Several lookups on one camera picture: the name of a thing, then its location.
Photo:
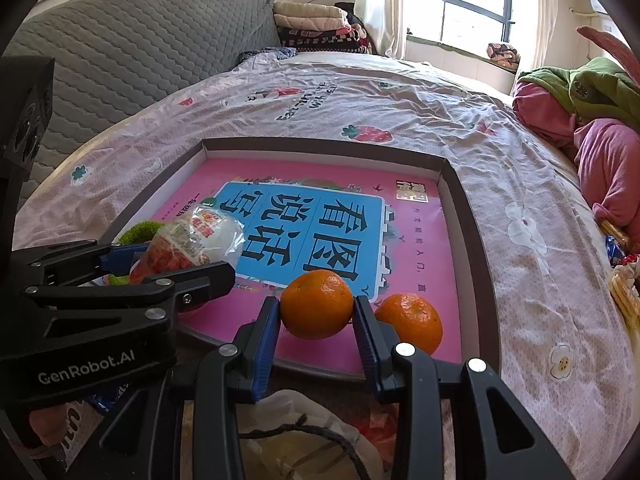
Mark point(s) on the blue snack packet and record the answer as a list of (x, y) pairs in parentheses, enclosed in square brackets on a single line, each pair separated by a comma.
[(102, 402)]

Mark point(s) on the red toy egg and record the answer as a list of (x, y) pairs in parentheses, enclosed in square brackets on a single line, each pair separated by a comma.
[(200, 240)]

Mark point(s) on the grey quilted headboard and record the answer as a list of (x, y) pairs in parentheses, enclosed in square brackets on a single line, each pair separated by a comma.
[(125, 50)]

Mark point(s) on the air conditioner pipe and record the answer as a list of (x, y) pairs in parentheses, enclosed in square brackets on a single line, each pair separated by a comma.
[(582, 11)]

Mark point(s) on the cream folded blanket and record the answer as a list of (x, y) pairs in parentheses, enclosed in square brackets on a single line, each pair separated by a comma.
[(305, 11)]

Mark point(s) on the green fleece garment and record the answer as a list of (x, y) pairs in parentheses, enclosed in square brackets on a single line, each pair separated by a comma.
[(595, 90)]

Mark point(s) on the dark checkered folded blanket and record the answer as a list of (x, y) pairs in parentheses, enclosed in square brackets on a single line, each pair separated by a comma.
[(320, 41)]

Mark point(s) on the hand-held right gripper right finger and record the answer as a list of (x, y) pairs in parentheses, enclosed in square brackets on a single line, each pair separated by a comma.
[(367, 345)]

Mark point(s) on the dark patterned cloth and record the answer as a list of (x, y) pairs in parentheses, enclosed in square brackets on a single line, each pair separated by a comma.
[(265, 54)]

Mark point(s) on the orange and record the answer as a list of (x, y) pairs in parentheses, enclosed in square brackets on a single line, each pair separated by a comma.
[(315, 305), (410, 322)]

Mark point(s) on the round biscuit packet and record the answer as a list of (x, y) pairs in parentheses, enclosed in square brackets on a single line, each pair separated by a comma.
[(615, 232)]

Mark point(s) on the magenta fleece garment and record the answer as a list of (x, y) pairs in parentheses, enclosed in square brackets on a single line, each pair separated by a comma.
[(610, 170)]

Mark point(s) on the black framed window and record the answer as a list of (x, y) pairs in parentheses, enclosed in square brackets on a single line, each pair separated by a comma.
[(442, 0)]

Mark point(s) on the cream hair scrunchie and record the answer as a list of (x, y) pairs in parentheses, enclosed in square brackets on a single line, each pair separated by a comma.
[(290, 420)]

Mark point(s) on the small blue wrapper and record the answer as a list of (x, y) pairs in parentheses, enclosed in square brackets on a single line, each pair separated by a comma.
[(614, 252)]

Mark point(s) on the pink and blue picture book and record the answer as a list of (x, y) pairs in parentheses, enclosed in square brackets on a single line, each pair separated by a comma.
[(415, 240)]

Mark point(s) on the cream mattress sheet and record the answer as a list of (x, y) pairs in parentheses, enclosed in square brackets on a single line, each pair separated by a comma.
[(562, 160)]

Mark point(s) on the person's left hand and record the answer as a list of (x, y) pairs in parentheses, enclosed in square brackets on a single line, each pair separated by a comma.
[(47, 425)]

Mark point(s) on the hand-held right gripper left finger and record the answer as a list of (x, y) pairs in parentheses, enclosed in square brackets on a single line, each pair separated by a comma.
[(265, 350)]

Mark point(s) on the cream sandwich biscuit packet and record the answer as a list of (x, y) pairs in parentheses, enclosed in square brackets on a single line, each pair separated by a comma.
[(625, 292)]

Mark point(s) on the green hair scrunchie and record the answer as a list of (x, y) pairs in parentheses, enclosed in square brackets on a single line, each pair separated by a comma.
[(140, 232)]

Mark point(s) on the cream curtain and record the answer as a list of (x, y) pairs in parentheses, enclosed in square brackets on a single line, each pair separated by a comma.
[(380, 5), (535, 15)]

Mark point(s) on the pink folded blanket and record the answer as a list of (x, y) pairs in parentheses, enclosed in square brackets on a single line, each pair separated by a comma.
[(315, 25)]

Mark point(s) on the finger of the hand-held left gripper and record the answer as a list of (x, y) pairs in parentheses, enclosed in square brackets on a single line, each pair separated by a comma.
[(210, 280), (117, 260)]

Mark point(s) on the black cloth pile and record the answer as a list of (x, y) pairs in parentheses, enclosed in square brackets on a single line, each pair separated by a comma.
[(352, 15)]

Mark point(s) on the shallow grey cardboard box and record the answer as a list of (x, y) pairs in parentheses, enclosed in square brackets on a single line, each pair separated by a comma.
[(470, 240)]

